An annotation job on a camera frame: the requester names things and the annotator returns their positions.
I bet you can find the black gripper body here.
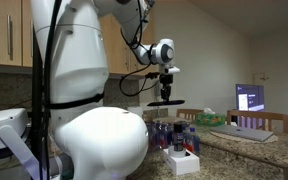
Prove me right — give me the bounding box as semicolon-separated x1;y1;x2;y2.
145;72;173;101

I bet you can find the black bottle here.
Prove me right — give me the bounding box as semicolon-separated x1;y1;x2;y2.
173;123;185;151

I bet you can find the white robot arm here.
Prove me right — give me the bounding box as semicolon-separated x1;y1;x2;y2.
30;0;176;180

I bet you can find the green tissue box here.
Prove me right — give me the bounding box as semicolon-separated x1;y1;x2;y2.
196;108;226;126

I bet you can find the pack of water bottles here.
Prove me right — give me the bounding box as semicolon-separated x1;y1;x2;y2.
146;120;200;154

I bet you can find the lit display screen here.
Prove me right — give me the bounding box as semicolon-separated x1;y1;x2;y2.
235;84;265;111

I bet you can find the silver laptop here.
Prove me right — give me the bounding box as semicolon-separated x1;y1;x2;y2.
210;125;273;142

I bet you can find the wooden chair back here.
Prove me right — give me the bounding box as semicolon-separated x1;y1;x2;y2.
176;109;288;134

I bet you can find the black vertical pole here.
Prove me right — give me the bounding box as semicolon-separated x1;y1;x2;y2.
31;30;43;172

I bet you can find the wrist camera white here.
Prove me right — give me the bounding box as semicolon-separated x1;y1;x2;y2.
164;66;180;74

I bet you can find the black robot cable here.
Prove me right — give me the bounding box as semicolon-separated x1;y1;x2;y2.
118;0;162;98

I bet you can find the white camera device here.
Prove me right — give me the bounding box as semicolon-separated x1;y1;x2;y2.
0;108;49;180

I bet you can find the wooden wall cabinet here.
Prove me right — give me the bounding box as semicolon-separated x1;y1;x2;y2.
0;0;160;76

